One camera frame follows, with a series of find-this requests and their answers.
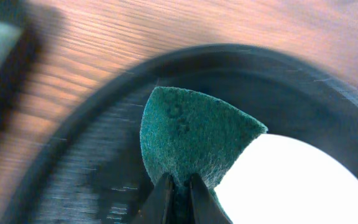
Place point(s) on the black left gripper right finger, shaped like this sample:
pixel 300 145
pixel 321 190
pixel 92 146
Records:
pixel 203 208

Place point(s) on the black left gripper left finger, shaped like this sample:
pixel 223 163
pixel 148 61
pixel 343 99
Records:
pixel 158 208

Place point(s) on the green yellow sponge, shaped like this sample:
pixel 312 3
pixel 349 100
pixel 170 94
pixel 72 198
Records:
pixel 185 132

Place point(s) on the round black tray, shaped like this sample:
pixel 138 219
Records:
pixel 91 170

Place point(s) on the black rectangular water tray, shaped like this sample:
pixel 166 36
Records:
pixel 23 29

